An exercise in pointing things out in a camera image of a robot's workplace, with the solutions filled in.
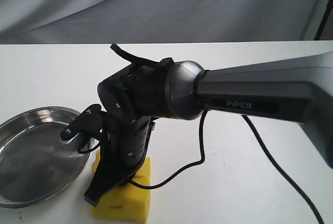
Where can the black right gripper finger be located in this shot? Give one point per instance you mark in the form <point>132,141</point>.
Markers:
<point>128,175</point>

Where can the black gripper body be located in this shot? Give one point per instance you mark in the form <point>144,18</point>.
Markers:
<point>124,149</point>

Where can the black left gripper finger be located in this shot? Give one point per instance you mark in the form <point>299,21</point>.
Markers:
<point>107,176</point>

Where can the yellow sponge block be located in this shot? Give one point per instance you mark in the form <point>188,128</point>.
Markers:
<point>123,203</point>

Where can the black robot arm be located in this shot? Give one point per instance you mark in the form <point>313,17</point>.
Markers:
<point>297,90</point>

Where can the round stainless steel pan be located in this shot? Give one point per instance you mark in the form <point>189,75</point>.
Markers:
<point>35,165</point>

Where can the grey fabric backdrop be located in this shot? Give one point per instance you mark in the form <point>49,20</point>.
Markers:
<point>158,21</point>

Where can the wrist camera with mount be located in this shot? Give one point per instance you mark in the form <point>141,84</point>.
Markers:
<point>87,131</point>

